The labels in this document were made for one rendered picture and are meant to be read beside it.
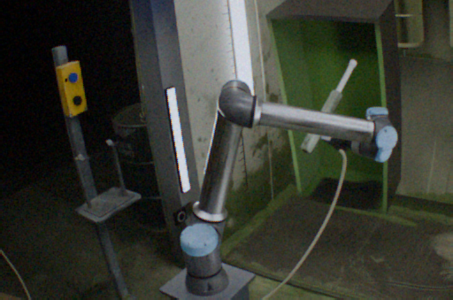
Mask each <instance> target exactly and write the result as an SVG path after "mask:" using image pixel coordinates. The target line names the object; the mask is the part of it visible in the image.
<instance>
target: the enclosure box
mask: <svg viewBox="0 0 453 300"><path fill-rule="evenodd" d="M265 17H266V22H267V27H268V31H269V32H270V37H271V41H272V47H273V55H274V61H275V65H276V66H277V71H278V76H279V81H280V92H281V96H282V102H283V104H285V105H291V106H296V107H302V108H307V109H313V110H314V111H319V112H321V111H322V109H323V107H324V106H325V104H326V100H327V99H328V98H329V96H330V94H331V92H332V91H333V90H336V89H337V87H338V85H339V84H340V82H341V80H342V76H343V75H344V74H345V73H346V72H347V70H348V66H349V62H350V60H351V59H353V60H354V61H356V62H357V63H356V65H355V67H354V68H353V70H352V72H351V73H350V77H349V78H348V79H347V81H346V82H345V86H344V87H343V89H342V91H341V94H342V95H343V98H342V100H341V102H340V104H339V106H338V108H337V109H336V111H335V113H334V114H339V115H343V116H350V117H354V118H360V119H367V116H366V110H367V109H369V108H374V107H382V108H386V109H387V111H388V119H389V121H390V122H391V124H392V127H394V128H395V130H396V133H397V141H396V144H395V146H394V147H393V148H392V150H391V155H390V157H389V158H388V159H387V160H386V162H379V161H376V160H374V159H371V158H367V157H361V156H358V155H357V154H354V153H353V152H352V151H351V149H349V150H348V151H345V150H344V151H343V152H344V153H345V156H346V159H347V164H346V171H345V175H344V179H343V182H342V185H341V189H340V192H339V195H338V198H337V200H336V203H335V205H338V206H341V207H345V208H346V207H349V208H352V209H355V210H358V209H359V210H362V211H366V212H375V213H382V214H385V215H387V213H388V209H389V207H390V205H391V203H392V201H393V198H394V194H395V191H396V189H397V186H398V185H399V183H400V180H401V179H402V175H401V163H402V98H401V74H400V58H399V56H398V43H397V32H396V22H395V5H394V0H287V1H286V0H285V1H284V2H283V3H281V4H280V5H277V6H276V8H274V9H273V10H272V11H269V12H268V13H267V14H266V15H265ZM306 135H307V133H303V132H296V131H291V130H288V137H289V142H290V148H291V153H292V158H293V163H294V168H295V173H296V183H297V187H298V197H299V198H302V199H305V200H309V201H313V202H316V201H317V202H321V203H324V204H331V205H332V203H333V200H334V198H335V196H336V193H337V189H338V187H339V183H340V179H341V176H342V166H343V158H342V154H341V153H340V151H338V150H336V149H335V148H334V147H333V146H330V144H328V143H327V142H325V141H323V140H322V139H321V138H320V139H321V140H322V141H321V140H320V139H319V142H318V143H317V145H316V147H315V148H314V151H313V152H312V154H311V155H309V154H306V153H304V152H303V151H302V150H301V149H300V148H301V144H302V143H303V140H304V138H305V136H306Z"/></svg>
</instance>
